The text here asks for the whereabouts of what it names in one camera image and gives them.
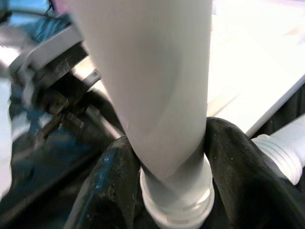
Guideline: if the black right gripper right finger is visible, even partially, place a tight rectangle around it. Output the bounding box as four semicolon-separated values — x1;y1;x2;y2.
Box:
203;116;305;229

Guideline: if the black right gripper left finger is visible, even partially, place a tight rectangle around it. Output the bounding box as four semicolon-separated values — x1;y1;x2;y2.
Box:
63;135;153;229

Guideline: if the white plastic table leg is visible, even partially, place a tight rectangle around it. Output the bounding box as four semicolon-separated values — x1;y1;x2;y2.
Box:
69;0;216;229
251;119;305;186

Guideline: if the black plastic cover sheet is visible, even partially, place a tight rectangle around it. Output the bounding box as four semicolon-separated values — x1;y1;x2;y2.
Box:
0;9;305;229

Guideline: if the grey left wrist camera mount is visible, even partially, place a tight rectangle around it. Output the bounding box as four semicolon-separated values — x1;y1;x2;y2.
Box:
8;23;84;82

